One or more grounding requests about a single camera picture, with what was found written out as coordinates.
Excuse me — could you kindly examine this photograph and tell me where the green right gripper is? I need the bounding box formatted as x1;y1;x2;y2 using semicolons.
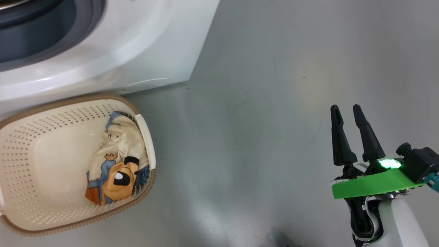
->
330;104;426;200

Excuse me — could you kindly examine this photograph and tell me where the blue orange cartoon print garment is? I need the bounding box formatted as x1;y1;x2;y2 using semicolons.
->
85;110;151;205

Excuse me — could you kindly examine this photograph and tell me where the white front-load washing machine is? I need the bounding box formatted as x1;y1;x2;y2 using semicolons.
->
0;0;220;114

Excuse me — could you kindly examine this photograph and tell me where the cream perforated laundry basket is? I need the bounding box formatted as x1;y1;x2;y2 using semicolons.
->
0;94;157;237

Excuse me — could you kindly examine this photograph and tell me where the teal right camera connector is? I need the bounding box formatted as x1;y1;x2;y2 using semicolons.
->
424;173;439;193

